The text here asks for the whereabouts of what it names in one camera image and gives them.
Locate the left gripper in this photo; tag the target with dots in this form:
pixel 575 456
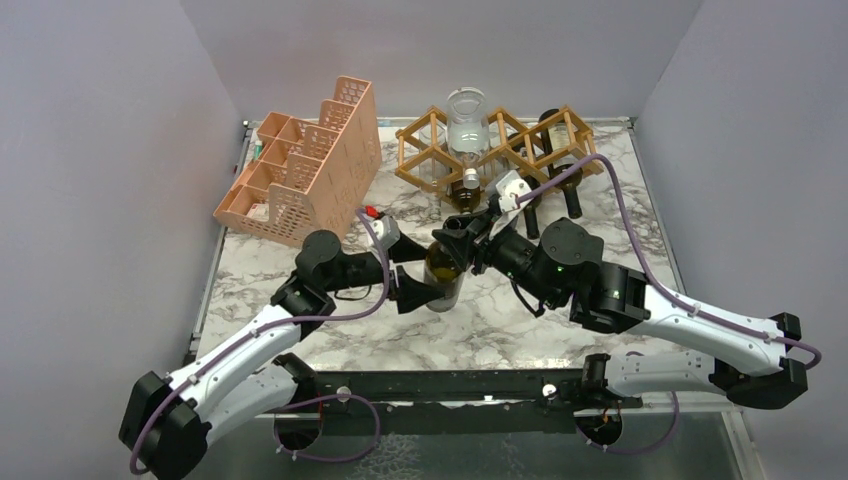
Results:
pixel 410 293

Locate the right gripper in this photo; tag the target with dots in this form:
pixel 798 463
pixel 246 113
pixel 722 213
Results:
pixel 460 238

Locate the green Primitivo wine bottle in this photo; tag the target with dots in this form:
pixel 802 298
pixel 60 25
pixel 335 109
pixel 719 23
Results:
pixel 463 199

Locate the clear bottle dark label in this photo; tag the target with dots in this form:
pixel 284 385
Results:
pixel 468 132

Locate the wooden wine rack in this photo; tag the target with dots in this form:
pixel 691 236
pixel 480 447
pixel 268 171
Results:
pixel 423 159

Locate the green bottle white label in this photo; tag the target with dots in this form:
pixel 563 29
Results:
pixel 557 137

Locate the dark green embossed wine bottle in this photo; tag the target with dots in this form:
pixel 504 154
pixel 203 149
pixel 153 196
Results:
pixel 529 210

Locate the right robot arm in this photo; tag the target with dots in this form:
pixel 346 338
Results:
pixel 743 358

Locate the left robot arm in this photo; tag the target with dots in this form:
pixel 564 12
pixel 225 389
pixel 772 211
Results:
pixel 171 421

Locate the pink plastic organizer rack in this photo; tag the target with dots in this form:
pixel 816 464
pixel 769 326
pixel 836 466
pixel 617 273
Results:
pixel 308 175

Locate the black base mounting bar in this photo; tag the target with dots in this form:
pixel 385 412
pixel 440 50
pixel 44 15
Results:
pixel 358 403

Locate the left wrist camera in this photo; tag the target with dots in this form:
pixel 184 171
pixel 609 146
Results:
pixel 384 227

